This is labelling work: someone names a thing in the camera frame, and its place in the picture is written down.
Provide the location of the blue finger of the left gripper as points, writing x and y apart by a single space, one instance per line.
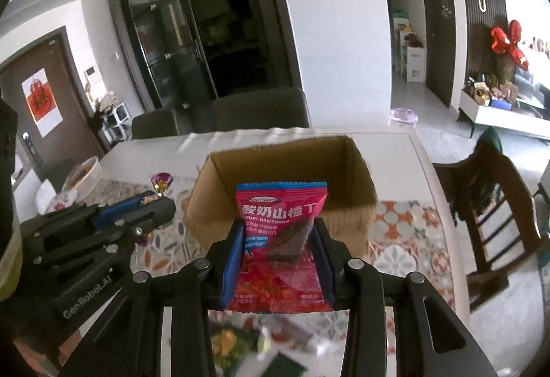
137 225
107 215

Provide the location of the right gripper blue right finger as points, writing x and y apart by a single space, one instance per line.
322 263

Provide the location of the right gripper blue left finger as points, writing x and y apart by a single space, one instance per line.
232 253

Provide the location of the small purple candy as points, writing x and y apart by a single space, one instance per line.
161 182

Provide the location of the pink hawthorn snack bag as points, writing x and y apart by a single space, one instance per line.
277 268

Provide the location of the green cracker snack bag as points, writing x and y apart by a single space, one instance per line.
230 346

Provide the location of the brown cardboard box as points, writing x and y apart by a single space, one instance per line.
350 207

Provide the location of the white round appliance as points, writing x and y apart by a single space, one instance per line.
46 198

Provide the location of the dark upholstered chair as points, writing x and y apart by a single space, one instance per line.
160 123
263 109

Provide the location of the patterned table runner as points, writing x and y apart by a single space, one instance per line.
407 236

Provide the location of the red paper door poster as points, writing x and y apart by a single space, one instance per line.
41 102

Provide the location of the dark green snack pack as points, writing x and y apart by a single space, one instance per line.
283 366

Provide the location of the brown wooden chair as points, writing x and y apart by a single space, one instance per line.
488 194

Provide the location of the white storage boxes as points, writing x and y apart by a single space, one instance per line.
408 49

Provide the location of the white tv cabinet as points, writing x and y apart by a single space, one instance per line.
478 115

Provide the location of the red balloon bow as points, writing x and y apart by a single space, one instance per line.
506 42

